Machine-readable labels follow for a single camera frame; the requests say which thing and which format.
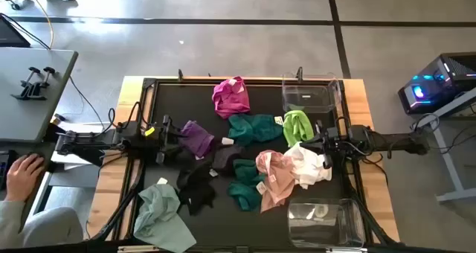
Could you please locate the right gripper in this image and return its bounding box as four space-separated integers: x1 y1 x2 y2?
300 119 349 171

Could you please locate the black bar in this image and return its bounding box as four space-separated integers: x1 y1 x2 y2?
43 122 70 142

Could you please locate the person's hand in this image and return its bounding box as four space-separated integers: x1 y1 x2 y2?
5 153 46 202

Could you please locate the black computer tower with lights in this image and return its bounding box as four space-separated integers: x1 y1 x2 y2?
397 51 476 115

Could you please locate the black towel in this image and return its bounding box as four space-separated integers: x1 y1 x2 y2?
175 158 217 216

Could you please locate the clear plastic bin with label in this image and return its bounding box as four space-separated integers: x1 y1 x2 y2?
281 72 343 115

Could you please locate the long silver bracket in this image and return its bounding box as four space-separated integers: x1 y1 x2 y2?
326 247 369 253

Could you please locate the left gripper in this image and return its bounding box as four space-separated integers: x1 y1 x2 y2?
141 114 189 166

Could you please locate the purple towel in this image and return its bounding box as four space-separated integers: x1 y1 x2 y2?
178 120 216 160

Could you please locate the teal green towel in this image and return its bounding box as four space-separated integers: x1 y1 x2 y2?
226 158 267 212
227 113 284 147

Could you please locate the black keyboard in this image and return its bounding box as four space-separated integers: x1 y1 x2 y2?
0 150 18 191

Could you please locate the white desk frame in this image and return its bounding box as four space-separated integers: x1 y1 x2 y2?
411 87 476 204

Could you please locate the black screw clamp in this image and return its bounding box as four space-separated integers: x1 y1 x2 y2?
10 65 41 100
25 65 57 101

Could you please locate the pink towel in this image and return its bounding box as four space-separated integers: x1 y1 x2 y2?
254 150 297 214

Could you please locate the dark grey towel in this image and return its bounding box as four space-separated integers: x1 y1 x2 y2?
210 144 246 174

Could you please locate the person's leg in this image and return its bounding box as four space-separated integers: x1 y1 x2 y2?
22 207 85 249

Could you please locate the black flat screen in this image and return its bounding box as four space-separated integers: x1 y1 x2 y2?
0 14 31 48

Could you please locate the white towel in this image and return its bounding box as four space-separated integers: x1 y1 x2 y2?
283 141 333 190

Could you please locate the black floor cable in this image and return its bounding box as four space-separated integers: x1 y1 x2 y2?
68 76 107 129

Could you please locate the lime green towel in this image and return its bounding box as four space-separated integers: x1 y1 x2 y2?
282 109 315 148

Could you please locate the yellow cable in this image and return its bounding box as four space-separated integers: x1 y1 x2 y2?
25 0 55 49

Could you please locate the mint green towel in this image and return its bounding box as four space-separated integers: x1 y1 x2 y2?
132 177 197 253

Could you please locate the grey low desk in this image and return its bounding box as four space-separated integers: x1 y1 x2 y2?
0 141 57 205

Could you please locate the person's forearm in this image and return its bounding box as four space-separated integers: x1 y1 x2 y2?
0 199 26 250

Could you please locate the magenta towel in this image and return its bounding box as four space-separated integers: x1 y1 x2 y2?
211 76 251 120

